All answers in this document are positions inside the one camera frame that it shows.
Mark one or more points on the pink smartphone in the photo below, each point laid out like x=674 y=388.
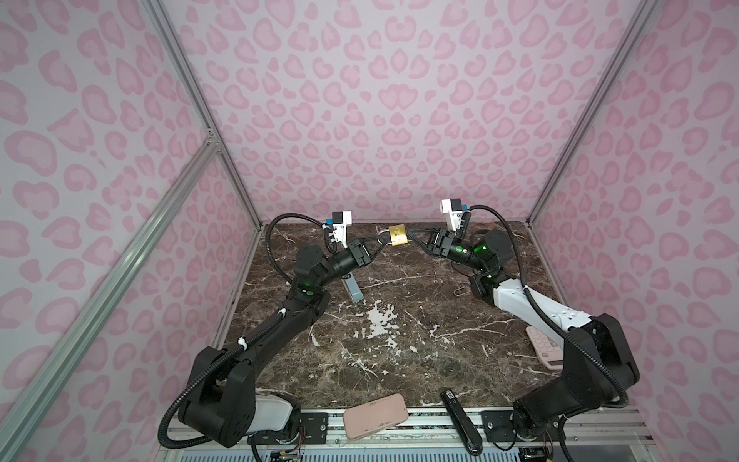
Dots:
x=369 y=418

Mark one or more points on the brass padlock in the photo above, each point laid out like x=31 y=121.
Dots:
x=398 y=235

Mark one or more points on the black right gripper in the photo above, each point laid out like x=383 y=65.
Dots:
x=441 y=242

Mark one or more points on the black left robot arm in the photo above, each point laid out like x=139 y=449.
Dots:
x=220 y=402

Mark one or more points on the diagonal aluminium frame bar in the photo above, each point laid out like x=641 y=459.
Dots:
x=33 y=404

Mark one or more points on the light blue rectangular bar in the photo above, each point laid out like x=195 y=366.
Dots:
x=352 y=287

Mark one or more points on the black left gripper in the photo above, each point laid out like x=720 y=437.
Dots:
x=356 y=245

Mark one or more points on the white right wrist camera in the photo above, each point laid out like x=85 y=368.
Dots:
x=457 y=216

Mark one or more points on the black handheld device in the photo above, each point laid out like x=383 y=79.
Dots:
x=464 y=426

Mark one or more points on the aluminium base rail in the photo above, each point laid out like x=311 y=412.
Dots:
x=429 y=435

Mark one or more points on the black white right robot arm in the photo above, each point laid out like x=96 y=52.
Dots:
x=598 y=364

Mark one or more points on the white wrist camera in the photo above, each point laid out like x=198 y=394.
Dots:
x=336 y=230
x=457 y=216

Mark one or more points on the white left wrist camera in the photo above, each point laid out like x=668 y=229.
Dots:
x=336 y=230

